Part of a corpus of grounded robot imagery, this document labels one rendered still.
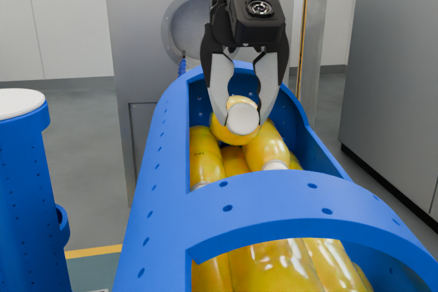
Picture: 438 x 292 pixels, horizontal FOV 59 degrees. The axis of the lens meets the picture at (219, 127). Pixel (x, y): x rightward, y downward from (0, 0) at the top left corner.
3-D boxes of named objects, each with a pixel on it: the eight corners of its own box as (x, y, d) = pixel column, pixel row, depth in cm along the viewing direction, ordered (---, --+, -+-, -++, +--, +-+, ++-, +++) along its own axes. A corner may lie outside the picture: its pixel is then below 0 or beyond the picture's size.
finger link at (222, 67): (221, 113, 52) (234, 44, 48) (226, 130, 46) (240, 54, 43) (199, 109, 51) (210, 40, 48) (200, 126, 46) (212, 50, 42)
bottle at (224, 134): (240, 148, 65) (257, 155, 48) (202, 133, 65) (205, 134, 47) (254, 111, 66) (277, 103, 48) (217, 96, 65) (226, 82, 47)
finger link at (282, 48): (289, 80, 46) (281, 4, 43) (292, 83, 45) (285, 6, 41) (251, 87, 46) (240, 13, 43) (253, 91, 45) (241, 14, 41)
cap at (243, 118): (250, 139, 48) (252, 139, 46) (221, 128, 48) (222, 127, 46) (261, 110, 48) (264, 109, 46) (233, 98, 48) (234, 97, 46)
